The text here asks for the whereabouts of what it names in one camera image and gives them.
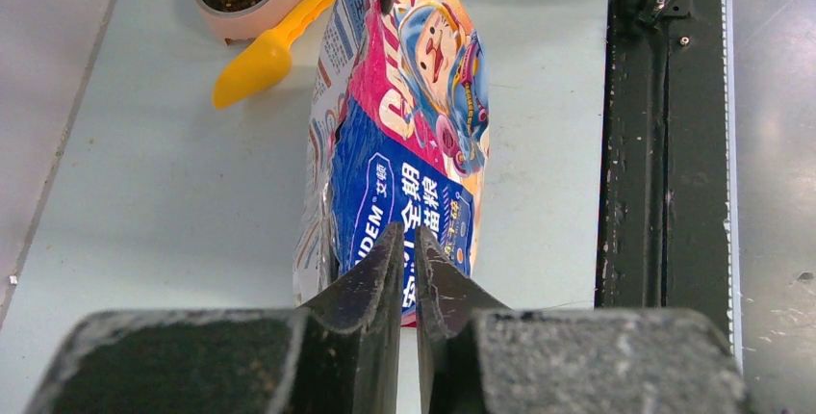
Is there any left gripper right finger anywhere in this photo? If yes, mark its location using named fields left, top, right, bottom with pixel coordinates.
left=415, top=227, right=750, bottom=413

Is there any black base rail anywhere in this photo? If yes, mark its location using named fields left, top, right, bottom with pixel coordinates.
left=595, top=0, right=739, bottom=338

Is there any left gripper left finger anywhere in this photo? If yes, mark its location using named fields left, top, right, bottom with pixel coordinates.
left=27, top=222, right=404, bottom=413

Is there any yellow plastic scoop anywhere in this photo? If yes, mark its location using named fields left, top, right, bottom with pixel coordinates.
left=212, top=0, right=335, bottom=109

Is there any colourful pet food bag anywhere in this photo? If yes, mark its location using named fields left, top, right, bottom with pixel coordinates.
left=293, top=0, right=490, bottom=326

